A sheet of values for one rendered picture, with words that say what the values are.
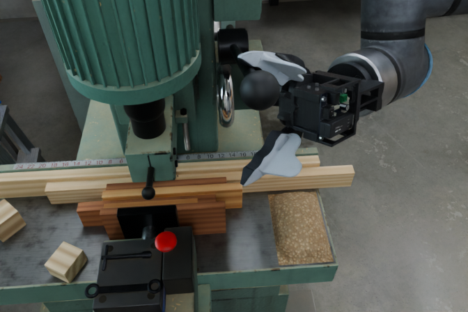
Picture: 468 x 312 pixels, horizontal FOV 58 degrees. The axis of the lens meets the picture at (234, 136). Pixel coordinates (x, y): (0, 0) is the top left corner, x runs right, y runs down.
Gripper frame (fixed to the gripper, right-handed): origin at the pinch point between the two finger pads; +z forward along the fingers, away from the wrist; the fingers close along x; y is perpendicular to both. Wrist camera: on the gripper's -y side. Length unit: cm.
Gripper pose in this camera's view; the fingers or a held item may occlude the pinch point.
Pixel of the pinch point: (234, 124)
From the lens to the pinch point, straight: 46.8
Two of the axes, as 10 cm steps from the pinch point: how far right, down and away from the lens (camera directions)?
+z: -7.2, 3.0, -6.3
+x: 0.3, 9.2, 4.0
